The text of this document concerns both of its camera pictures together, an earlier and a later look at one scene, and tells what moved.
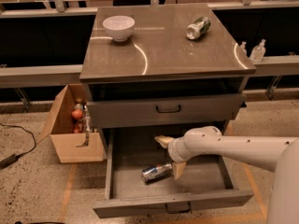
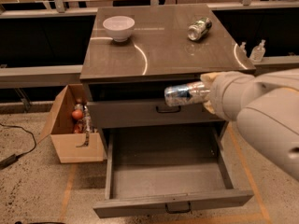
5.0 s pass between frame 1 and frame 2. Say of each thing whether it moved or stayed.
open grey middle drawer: stayed
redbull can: moved
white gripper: moved
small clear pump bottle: stayed
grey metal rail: stayed
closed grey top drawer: stayed
